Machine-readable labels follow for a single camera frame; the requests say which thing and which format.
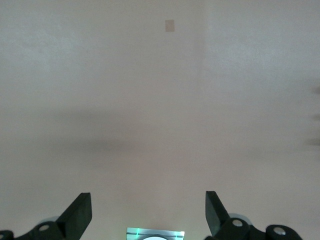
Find brown table cover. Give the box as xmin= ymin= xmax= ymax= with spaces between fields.
xmin=0 ymin=0 xmax=320 ymax=240

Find small brown tape square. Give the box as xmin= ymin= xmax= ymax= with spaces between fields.
xmin=164 ymin=19 xmax=176 ymax=33

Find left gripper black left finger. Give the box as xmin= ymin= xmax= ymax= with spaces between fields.
xmin=0 ymin=192 xmax=93 ymax=240

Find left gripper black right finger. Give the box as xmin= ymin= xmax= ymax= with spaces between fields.
xmin=204 ymin=190 xmax=304 ymax=240

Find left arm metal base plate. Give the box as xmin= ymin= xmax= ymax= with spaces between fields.
xmin=125 ymin=227 xmax=186 ymax=240

